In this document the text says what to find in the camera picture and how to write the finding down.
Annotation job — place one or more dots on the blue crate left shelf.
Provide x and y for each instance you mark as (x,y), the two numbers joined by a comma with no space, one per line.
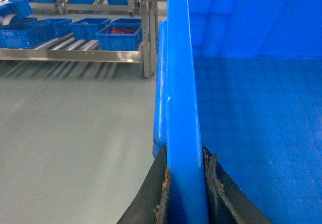
(59,26)

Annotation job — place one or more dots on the large blue plastic crate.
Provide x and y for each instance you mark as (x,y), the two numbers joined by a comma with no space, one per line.
(242,78)

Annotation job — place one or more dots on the tilted blue crate upper left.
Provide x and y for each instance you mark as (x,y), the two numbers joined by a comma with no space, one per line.
(21,9)

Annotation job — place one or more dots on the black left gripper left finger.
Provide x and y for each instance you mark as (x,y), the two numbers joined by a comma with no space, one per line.
(151,203)

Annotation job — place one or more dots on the stainless steel roller shelf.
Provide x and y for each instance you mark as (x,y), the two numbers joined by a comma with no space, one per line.
(67,48)

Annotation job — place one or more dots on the blue crate middle shelf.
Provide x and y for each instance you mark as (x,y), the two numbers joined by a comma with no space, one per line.
(87,28)

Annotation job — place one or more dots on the dark blue crate front left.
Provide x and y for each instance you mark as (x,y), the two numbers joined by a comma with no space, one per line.
(26,36)

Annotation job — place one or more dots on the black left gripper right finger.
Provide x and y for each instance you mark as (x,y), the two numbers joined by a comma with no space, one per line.
(226,201)

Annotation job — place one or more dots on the blue crate shelf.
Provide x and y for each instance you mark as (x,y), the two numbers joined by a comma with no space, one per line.
(87,28)
(59,26)

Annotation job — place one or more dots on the blue crate with red contents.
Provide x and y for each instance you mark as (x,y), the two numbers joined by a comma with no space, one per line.
(120,37)

